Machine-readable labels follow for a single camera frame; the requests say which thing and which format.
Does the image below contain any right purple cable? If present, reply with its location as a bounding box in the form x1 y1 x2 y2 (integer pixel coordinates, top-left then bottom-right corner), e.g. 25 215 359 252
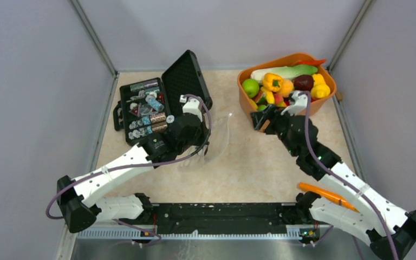
299 90 400 260

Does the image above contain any dark purple fruit toy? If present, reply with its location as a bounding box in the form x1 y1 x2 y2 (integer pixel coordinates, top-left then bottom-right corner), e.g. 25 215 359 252
293 75 314 91

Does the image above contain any yellow banana toy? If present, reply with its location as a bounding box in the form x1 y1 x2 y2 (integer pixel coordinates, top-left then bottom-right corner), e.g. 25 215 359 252
260 87 275 105

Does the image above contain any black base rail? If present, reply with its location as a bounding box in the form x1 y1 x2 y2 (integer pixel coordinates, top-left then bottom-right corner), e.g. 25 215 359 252
123 203 322 239

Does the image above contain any red chili toy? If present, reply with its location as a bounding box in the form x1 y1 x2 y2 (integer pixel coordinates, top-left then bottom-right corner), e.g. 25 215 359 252
294 59 327 67

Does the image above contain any yellow pear toy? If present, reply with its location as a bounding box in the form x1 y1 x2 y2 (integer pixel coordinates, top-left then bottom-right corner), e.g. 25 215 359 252
310 74 331 100

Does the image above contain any clear dotted zip bag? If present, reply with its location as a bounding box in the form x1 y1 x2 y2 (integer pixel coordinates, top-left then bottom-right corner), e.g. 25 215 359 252
178 112 233 171

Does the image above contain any green apple toy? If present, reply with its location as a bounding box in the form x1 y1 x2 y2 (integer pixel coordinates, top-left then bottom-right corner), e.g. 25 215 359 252
242 79 260 98

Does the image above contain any purple cable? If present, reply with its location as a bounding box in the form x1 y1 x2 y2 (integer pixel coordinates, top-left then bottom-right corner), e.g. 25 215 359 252
299 90 400 260
45 94 213 248

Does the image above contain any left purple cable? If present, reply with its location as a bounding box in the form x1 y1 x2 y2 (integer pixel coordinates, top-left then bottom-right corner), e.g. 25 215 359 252
45 94 213 248

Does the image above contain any orange mango toy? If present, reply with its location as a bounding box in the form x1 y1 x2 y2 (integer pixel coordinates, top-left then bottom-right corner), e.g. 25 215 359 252
259 120 270 133

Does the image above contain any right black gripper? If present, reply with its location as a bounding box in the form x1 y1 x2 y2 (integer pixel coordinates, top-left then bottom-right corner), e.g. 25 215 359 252
250 103 300 157

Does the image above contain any orange carrot toy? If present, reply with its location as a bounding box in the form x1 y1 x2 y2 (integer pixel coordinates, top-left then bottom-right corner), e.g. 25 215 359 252
297 182 358 212

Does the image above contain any black open case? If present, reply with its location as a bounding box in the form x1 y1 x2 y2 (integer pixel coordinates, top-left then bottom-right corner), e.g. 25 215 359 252
113 50 212 145

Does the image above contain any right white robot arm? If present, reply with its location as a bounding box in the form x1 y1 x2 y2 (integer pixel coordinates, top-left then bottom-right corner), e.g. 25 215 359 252
250 91 416 259

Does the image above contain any peach toy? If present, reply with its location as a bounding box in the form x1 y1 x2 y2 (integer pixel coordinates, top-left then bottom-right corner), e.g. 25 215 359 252
278 79 294 98

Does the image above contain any green white cabbage toy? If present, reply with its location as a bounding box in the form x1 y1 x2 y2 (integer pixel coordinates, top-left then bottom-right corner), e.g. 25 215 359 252
250 64 318 83

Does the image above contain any orange plastic basket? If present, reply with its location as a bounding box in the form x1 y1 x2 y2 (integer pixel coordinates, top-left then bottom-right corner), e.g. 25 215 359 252
237 53 337 125

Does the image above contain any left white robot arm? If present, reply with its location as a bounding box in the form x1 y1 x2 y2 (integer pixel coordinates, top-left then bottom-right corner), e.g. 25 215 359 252
45 94 212 233

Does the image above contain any yellow bell pepper toy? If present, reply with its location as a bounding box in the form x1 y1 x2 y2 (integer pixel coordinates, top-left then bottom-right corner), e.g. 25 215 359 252
262 73 284 92

